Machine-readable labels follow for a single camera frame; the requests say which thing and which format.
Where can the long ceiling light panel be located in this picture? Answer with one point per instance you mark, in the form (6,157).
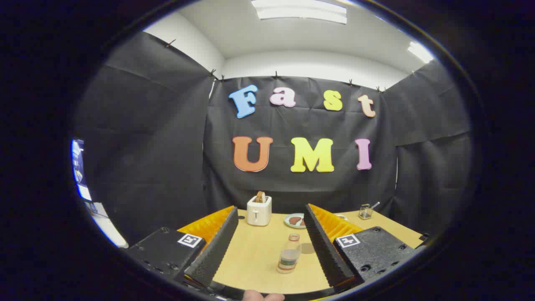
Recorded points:
(301,10)

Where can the clear plastic juice bottle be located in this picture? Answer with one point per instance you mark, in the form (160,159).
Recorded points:
(288,259)

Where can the black table clamp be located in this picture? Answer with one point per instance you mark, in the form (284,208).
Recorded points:
(425,237)

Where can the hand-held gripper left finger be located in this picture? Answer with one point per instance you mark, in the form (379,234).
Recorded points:
(217,251)

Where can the white toaster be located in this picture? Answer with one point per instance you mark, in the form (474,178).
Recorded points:
(258,213)

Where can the small ceiling light panel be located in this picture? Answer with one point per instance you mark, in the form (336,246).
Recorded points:
(420,52)

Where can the wooden table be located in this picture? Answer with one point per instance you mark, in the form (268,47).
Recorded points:
(255,259)

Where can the round brown coaster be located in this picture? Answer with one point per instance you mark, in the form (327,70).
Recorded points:
(308,248)

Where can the pale green plate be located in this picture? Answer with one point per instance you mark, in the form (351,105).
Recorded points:
(288,221)

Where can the small glass jar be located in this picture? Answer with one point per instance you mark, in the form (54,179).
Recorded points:
(365,213)

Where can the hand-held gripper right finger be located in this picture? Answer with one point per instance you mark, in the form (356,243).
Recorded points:
(324,251)

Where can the white side desk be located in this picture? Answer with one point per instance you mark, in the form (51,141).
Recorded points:
(108,228)

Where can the toasted bread slice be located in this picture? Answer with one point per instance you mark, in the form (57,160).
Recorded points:
(260,197)

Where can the white divided dish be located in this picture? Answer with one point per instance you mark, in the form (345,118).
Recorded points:
(340,216)

